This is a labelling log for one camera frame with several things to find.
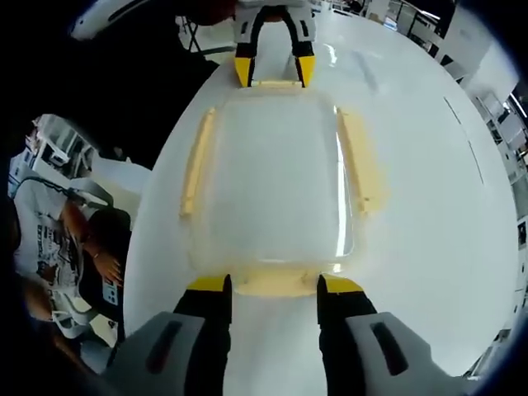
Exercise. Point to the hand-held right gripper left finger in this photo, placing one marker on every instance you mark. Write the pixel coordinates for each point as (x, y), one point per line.
(206, 330)

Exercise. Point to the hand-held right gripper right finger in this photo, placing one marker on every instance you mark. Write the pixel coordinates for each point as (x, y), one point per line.
(342, 330)

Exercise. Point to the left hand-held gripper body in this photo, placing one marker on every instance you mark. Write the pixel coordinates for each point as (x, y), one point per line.
(272, 3)

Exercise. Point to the clear storage box lid yellow latches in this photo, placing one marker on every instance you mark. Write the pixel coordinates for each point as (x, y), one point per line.
(272, 177)

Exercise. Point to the person's dark clothing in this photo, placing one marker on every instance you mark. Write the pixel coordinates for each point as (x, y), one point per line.
(156, 90)

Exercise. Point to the white rounded object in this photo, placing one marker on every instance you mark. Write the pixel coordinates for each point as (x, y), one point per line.
(95, 18)

